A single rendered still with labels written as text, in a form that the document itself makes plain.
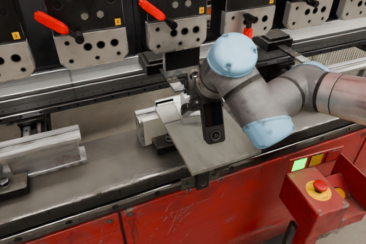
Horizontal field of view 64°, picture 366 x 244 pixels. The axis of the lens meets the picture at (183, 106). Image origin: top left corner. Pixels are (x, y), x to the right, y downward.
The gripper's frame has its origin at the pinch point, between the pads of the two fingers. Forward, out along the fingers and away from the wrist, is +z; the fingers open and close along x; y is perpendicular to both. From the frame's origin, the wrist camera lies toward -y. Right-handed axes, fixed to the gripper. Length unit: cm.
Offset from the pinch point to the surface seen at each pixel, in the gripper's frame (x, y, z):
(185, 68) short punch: 0.4, 13.5, 0.0
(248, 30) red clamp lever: -14.5, 16.8, -12.5
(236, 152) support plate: -5.7, -12.1, -8.9
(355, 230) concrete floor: -94, -60, 81
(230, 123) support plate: -8.2, -4.2, -2.3
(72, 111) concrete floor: 63, 54, 177
